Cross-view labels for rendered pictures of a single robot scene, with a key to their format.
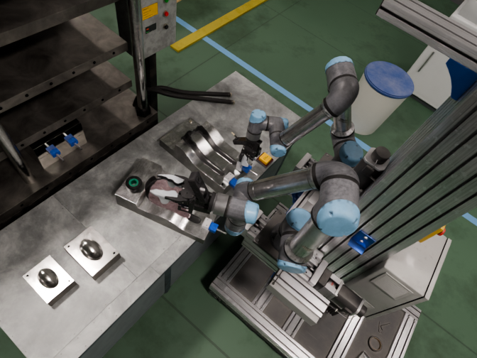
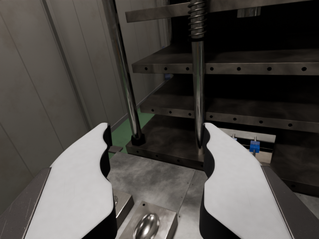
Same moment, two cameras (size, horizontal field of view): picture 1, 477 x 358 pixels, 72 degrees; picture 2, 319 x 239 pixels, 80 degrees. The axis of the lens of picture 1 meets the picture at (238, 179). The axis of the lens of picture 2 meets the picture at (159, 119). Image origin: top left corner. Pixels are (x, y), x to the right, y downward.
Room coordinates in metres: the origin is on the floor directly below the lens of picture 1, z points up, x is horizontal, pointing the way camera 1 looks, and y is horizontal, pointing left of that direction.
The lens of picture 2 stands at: (0.54, 0.15, 1.52)
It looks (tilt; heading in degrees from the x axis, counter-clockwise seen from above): 29 degrees down; 96
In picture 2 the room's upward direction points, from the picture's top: 8 degrees counter-clockwise
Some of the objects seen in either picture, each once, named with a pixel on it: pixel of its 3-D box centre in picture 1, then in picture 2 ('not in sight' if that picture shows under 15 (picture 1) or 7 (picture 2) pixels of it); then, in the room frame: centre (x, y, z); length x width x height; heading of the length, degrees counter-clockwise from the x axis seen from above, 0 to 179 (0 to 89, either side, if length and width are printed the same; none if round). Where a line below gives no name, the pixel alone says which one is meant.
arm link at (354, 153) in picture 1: (347, 156); not in sight; (1.16, -0.48, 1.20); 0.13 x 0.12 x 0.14; 16
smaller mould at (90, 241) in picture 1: (93, 252); (147, 235); (0.40, 0.53, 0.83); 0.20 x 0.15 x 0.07; 67
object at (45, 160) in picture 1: (33, 118); (247, 121); (0.96, 1.18, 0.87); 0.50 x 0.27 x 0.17; 67
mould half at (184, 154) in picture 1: (206, 151); not in sight; (1.15, 0.23, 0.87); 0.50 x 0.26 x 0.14; 67
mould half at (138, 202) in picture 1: (172, 199); not in sight; (0.79, 0.30, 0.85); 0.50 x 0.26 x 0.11; 84
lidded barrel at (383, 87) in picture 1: (373, 101); not in sight; (2.87, -1.04, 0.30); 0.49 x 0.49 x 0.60
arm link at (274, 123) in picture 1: (276, 126); not in sight; (1.16, -0.09, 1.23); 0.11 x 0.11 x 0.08; 16
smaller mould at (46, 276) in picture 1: (50, 280); (109, 211); (0.23, 0.64, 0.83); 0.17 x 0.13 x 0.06; 67
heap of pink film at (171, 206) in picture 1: (173, 194); not in sight; (0.79, 0.29, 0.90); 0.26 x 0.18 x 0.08; 84
